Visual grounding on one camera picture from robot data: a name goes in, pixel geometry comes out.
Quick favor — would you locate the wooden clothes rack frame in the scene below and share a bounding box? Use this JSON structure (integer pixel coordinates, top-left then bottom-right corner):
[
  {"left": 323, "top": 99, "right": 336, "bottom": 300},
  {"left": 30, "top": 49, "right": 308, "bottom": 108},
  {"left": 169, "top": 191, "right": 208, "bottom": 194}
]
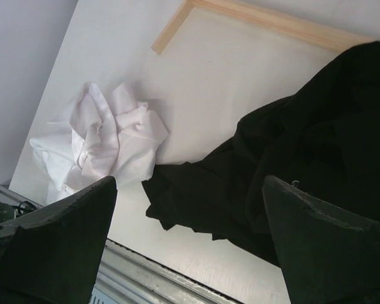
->
[{"left": 151, "top": 0, "right": 376, "bottom": 56}]

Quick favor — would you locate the black shirt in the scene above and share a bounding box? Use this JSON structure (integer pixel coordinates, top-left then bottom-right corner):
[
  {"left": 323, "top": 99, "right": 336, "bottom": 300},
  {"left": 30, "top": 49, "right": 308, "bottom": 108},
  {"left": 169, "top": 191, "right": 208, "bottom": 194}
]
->
[{"left": 142, "top": 41, "right": 380, "bottom": 265}]

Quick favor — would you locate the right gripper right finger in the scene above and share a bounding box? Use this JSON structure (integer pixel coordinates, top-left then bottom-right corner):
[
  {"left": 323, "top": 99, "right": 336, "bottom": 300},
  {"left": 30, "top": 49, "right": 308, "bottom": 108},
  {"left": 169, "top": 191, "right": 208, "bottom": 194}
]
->
[{"left": 262, "top": 175, "right": 380, "bottom": 303}]

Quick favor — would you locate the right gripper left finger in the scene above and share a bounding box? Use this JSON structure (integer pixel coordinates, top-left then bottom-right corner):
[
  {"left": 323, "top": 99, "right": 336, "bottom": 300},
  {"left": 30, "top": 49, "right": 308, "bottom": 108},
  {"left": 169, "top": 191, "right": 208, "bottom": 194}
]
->
[{"left": 0, "top": 176, "right": 117, "bottom": 303}]

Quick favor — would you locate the white shirt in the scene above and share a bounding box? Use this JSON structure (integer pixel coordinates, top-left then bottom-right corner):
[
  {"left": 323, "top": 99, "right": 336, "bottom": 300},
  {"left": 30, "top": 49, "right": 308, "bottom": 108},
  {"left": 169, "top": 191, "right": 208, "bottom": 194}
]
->
[{"left": 30, "top": 82, "right": 169, "bottom": 204}]

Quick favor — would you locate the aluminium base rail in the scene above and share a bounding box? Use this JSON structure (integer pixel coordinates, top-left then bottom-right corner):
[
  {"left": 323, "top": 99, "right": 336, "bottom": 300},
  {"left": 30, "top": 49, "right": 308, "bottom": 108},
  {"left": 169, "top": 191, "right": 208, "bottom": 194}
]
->
[{"left": 0, "top": 183, "right": 241, "bottom": 304}]

